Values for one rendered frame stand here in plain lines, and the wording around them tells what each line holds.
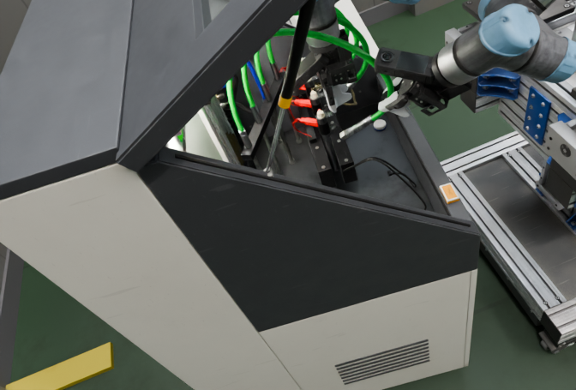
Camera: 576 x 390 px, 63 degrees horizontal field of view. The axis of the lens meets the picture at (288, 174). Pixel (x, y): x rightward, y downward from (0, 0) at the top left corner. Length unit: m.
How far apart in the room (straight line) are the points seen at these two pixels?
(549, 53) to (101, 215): 0.78
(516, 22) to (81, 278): 0.88
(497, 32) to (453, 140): 1.87
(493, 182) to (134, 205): 1.67
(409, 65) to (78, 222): 0.65
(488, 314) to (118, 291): 1.49
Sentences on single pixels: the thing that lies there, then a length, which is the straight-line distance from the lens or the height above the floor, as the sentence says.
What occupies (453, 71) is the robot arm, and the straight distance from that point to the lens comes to 0.86.
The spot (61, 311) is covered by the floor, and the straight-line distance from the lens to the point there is 2.76.
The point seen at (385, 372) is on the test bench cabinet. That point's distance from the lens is 1.76.
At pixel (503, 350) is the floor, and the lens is 2.06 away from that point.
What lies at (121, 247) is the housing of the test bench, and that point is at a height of 1.28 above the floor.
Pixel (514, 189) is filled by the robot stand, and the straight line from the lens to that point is 2.18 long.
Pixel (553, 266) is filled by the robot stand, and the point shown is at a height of 0.21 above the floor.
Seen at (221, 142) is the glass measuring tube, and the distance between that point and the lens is 1.25.
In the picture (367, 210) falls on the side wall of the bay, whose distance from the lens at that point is 0.93.
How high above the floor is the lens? 1.92
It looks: 47 degrees down
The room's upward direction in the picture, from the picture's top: 21 degrees counter-clockwise
